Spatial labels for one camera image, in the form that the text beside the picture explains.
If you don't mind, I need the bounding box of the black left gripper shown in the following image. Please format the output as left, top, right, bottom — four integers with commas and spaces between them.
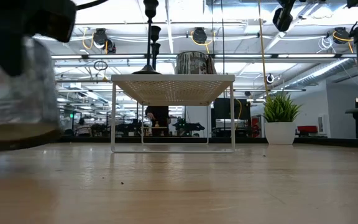
0, 0, 77, 78

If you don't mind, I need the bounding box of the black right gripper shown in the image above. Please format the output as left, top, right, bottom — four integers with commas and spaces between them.
272, 0, 296, 31

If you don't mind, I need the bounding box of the silver tin can candle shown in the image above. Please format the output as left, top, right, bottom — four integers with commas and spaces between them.
0, 35, 62, 152
175, 51, 218, 75

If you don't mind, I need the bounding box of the black candlestick holder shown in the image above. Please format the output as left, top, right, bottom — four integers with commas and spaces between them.
131, 0, 162, 75
150, 42, 162, 71
150, 25, 162, 44

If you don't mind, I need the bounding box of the person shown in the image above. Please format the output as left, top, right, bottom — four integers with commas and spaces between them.
144, 105, 171, 137
76, 118, 91, 137

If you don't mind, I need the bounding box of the red box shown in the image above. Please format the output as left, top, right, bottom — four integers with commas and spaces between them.
297, 125, 318, 134

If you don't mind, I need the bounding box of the artificial green plant white pot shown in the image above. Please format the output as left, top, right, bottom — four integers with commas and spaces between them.
262, 91, 303, 146

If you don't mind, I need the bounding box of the white perforated metal shelf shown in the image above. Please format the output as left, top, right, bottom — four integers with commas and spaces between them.
110, 73, 236, 154

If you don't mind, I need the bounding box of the thin yellow hanging cable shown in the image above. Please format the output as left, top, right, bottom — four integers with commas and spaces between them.
257, 0, 270, 99

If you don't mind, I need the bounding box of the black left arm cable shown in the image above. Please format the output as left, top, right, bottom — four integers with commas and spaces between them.
75, 0, 109, 11

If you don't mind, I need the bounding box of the black wall screen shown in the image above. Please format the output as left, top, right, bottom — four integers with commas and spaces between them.
213, 98, 251, 121

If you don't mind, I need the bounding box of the black aluminium table frame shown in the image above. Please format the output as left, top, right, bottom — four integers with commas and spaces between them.
54, 136, 358, 149

